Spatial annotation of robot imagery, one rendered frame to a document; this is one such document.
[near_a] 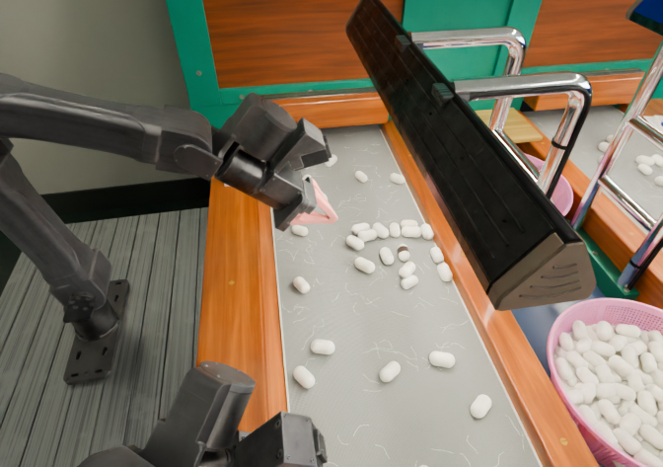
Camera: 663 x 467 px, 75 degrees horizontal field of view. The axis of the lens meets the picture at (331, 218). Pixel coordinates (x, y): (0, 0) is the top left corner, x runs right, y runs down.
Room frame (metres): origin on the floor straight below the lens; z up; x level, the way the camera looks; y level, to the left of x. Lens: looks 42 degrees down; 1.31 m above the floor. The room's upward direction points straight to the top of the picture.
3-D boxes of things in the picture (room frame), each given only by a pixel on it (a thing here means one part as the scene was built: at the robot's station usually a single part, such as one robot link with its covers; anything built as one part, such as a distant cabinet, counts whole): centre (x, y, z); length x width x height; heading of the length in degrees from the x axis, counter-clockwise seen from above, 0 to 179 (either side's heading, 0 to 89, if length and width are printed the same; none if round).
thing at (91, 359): (0.43, 0.40, 0.71); 0.20 x 0.07 x 0.08; 11
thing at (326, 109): (0.93, 0.02, 0.83); 0.30 x 0.06 x 0.07; 99
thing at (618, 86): (1.04, -0.66, 0.83); 0.30 x 0.06 x 0.07; 99
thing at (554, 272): (0.51, -0.11, 1.08); 0.62 x 0.08 x 0.07; 9
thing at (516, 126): (0.94, -0.33, 0.77); 0.33 x 0.15 x 0.01; 99
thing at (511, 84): (0.52, -0.19, 0.90); 0.20 x 0.19 x 0.45; 9
